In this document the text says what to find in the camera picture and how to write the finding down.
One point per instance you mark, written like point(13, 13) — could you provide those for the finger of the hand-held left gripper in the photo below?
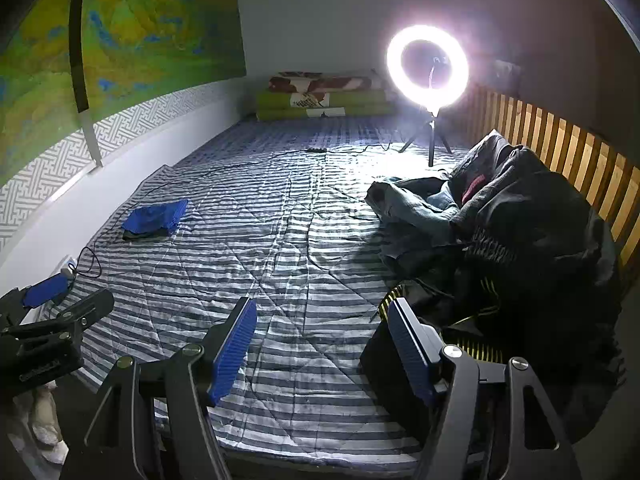
point(85, 312)
point(45, 291)

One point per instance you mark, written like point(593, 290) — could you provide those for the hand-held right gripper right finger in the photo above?
point(410, 355)

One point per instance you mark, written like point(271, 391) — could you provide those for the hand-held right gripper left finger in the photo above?
point(235, 350)

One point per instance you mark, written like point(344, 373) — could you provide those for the white power strip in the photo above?
point(67, 265)

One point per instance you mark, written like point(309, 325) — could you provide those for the white crumpled cloth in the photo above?
point(45, 415)

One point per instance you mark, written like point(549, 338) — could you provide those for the black yellow-striped pants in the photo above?
point(450, 310)

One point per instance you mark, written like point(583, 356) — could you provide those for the striped bed quilt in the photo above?
point(280, 240)

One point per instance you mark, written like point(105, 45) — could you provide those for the blue folded cloth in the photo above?
point(155, 215)

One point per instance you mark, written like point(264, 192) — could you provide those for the blue jeans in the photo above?
point(410, 205)

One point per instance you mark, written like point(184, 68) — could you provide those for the dark cloth heap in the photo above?
point(550, 260)

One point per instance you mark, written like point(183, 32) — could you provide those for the black tripod stand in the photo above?
point(431, 135)

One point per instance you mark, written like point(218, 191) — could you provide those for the green folded blanket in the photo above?
point(280, 102)

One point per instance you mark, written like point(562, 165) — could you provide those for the brown patterned folded blanket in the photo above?
point(345, 82)

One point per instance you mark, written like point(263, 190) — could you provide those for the wooden slatted bed rail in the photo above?
point(560, 135)

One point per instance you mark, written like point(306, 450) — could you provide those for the green map wall poster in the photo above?
point(150, 20)

